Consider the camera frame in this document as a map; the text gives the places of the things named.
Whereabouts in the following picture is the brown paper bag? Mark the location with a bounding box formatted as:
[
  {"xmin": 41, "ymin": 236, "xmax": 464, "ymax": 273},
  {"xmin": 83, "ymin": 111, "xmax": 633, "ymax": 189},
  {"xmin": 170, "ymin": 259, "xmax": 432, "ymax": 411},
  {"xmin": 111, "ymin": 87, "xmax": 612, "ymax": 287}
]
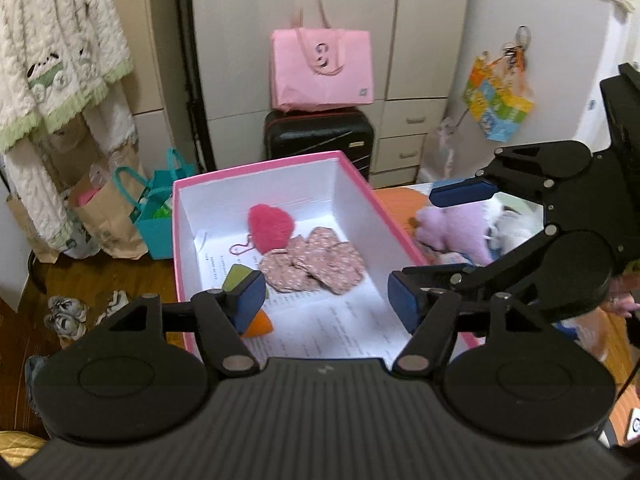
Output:
[{"xmin": 66, "ymin": 149, "xmax": 151, "ymax": 262}]

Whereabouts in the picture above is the colourful hanging gift bag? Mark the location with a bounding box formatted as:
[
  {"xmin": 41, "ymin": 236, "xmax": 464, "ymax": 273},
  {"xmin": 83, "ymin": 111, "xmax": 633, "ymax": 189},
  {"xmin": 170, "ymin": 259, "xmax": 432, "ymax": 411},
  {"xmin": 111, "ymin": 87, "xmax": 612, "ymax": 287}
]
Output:
[{"xmin": 461, "ymin": 51, "xmax": 535, "ymax": 143}]

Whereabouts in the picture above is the grey striped slipper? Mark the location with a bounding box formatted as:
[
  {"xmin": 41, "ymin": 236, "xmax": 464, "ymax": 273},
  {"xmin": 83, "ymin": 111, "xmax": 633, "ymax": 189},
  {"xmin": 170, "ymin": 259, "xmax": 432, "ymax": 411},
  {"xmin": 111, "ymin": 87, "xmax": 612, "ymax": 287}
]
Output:
[
  {"xmin": 43, "ymin": 295, "xmax": 92, "ymax": 349},
  {"xmin": 95, "ymin": 290, "xmax": 132, "ymax": 327}
]

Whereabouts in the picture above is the pink tote bag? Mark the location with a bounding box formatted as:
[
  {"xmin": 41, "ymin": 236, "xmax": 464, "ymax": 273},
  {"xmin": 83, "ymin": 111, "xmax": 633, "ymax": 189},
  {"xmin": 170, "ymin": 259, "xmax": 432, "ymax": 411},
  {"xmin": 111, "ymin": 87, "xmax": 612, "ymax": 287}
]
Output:
[{"xmin": 271, "ymin": 0, "xmax": 374, "ymax": 113}]

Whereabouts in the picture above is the blue denim cloth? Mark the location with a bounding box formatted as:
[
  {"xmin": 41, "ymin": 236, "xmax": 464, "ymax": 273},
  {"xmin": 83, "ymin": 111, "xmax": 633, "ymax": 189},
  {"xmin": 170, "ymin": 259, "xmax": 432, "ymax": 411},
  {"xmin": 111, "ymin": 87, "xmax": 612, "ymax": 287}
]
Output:
[{"xmin": 24, "ymin": 355, "xmax": 48, "ymax": 413}]

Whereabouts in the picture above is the black suitcase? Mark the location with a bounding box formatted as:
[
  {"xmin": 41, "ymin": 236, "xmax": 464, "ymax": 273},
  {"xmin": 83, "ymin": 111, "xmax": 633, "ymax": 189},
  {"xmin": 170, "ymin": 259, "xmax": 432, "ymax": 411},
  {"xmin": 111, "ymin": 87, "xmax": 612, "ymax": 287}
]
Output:
[{"xmin": 263, "ymin": 107, "xmax": 376, "ymax": 184}]

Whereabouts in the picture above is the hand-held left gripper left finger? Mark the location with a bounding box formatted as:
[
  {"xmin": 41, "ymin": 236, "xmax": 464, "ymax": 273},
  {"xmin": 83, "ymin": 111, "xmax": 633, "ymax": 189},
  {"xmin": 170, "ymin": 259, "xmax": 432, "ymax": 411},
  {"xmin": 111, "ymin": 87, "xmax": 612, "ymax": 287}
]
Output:
[{"xmin": 107, "ymin": 271, "xmax": 267, "ymax": 377}]

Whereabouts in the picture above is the floral fabric pouch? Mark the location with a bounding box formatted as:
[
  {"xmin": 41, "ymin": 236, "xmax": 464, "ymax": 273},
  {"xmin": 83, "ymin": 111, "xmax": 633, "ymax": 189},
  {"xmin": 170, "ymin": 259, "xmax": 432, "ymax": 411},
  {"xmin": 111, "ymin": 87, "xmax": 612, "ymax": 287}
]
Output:
[
  {"xmin": 260, "ymin": 247, "xmax": 322, "ymax": 294},
  {"xmin": 291, "ymin": 227, "xmax": 366, "ymax": 295}
]

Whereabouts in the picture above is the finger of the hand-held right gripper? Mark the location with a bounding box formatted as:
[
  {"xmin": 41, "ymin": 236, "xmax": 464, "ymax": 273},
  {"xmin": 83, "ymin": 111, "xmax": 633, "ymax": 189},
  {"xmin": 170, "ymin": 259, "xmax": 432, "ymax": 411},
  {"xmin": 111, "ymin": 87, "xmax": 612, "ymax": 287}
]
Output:
[
  {"xmin": 429, "ymin": 142, "xmax": 557, "ymax": 212},
  {"xmin": 400, "ymin": 226, "xmax": 561, "ymax": 302}
]

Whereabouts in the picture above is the teal gift bag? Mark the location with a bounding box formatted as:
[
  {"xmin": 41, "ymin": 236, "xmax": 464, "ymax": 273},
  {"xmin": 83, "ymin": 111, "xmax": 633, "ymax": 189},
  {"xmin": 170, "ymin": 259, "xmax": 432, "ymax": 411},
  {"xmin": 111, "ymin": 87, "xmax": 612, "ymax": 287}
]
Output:
[{"xmin": 113, "ymin": 148, "xmax": 202, "ymax": 262}]

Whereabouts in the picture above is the pink cardboard box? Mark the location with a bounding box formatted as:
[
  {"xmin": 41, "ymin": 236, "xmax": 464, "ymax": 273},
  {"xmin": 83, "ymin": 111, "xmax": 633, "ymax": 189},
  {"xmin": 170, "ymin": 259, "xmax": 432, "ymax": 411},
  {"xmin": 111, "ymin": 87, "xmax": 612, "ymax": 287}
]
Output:
[{"xmin": 172, "ymin": 150, "xmax": 487, "ymax": 367}]

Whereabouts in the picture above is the beige wardrobe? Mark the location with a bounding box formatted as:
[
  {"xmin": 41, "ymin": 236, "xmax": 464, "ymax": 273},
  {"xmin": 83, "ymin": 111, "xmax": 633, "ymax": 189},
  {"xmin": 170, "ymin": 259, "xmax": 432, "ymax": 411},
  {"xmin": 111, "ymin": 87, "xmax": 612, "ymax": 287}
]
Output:
[{"xmin": 191, "ymin": 0, "xmax": 474, "ymax": 187}]

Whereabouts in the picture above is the pink heart plush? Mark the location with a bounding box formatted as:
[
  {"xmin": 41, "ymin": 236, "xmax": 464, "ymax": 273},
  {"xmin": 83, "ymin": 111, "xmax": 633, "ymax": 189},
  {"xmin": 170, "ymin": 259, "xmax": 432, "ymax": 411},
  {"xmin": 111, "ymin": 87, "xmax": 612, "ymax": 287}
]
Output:
[{"xmin": 248, "ymin": 203, "xmax": 296, "ymax": 252}]

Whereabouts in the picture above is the purple plush toy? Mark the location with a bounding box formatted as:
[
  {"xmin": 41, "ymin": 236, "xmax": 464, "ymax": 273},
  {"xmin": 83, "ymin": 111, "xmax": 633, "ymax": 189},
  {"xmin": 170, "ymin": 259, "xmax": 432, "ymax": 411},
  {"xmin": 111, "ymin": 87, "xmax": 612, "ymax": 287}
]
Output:
[{"xmin": 414, "ymin": 205, "xmax": 494, "ymax": 267}]

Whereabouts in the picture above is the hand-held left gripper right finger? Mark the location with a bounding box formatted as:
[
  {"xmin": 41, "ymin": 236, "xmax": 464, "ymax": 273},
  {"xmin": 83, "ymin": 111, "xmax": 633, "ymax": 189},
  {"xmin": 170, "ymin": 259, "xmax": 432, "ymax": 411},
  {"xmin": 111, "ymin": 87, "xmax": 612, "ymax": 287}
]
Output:
[{"xmin": 388, "ymin": 270, "xmax": 547, "ymax": 378}]

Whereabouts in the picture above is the white knit cardigan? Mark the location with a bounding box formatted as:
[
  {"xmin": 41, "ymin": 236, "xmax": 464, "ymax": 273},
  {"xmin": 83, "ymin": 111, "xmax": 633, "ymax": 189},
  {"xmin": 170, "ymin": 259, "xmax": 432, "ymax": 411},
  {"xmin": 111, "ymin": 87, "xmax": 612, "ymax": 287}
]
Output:
[{"xmin": 0, "ymin": 0, "xmax": 137, "ymax": 262}]

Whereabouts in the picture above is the orange carrot plush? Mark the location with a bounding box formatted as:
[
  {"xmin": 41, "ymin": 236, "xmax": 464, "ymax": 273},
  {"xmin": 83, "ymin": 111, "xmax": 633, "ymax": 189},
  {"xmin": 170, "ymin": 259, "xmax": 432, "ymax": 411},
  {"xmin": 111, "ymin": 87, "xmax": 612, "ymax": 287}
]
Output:
[{"xmin": 222, "ymin": 264, "xmax": 274, "ymax": 337}]

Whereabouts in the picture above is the white plush cat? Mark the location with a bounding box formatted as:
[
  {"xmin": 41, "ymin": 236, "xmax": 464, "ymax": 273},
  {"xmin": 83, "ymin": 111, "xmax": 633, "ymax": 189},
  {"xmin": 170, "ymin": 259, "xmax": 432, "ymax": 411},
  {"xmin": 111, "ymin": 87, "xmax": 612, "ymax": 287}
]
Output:
[{"xmin": 484, "ymin": 199, "xmax": 547, "ymax": 262}]

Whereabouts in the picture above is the patchwork blanket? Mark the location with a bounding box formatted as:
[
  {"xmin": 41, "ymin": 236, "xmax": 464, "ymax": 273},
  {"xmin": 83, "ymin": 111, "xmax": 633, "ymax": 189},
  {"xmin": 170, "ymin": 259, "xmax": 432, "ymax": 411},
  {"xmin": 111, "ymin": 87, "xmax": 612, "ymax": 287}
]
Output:
[{"xmin": 372, "ymin": 182, "xmax": 640, "ymax": 401}]

